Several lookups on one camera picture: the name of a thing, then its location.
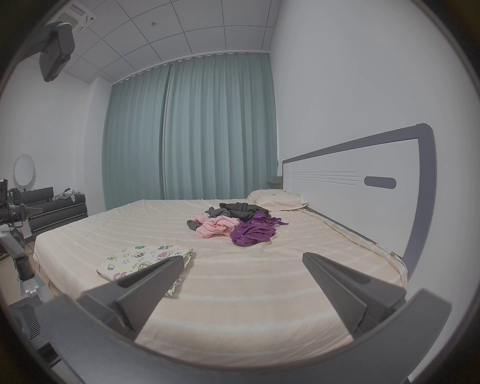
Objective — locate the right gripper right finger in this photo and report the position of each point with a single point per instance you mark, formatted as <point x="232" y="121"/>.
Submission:
<point x="345" y="292"/>

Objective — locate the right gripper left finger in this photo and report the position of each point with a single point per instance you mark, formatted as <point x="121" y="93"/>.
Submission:
<point x="146" y="288"/>

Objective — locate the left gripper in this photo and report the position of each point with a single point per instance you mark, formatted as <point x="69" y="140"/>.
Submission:
<point x="15" y="213"/>

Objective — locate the white printed pyjama top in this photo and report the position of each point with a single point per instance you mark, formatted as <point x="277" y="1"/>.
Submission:
<point x="138" y="258"/>

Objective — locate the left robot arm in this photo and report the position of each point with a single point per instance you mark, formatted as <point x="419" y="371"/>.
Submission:
<point x="22" y="270"/>

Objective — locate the bed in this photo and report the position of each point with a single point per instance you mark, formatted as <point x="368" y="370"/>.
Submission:
<point x="243" y="270"/>

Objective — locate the grey white cloth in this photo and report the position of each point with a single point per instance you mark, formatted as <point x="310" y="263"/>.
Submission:
<point x="66" y="195"/>

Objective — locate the round white mirror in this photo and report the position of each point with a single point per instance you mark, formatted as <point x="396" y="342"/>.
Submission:
<point x="24" y="170"/>

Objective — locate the pink garment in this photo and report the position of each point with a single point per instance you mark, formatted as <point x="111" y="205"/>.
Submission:
<point x="215" y="227"/>

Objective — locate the purple garment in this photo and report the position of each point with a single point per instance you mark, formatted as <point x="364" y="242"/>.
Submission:
<point x="255" y="230"/>

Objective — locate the cream pillow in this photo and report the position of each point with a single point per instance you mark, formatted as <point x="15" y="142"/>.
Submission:
<point x="277" y="199"/>

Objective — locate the black garment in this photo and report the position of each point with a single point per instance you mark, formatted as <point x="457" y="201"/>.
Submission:
<point x="240" y="210"/>

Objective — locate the grey bedside table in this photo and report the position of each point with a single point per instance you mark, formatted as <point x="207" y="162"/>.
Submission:
<point x="274" y="183"/>

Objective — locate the blue-green curtain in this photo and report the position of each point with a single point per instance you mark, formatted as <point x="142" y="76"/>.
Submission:
<point x="187" y="131"/>

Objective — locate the ceiling air conditioner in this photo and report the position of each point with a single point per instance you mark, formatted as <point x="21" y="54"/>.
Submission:
<point x="77" y="15"/>

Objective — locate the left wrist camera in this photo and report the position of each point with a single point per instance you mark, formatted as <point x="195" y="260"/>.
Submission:
<point x="7" y="193"/>

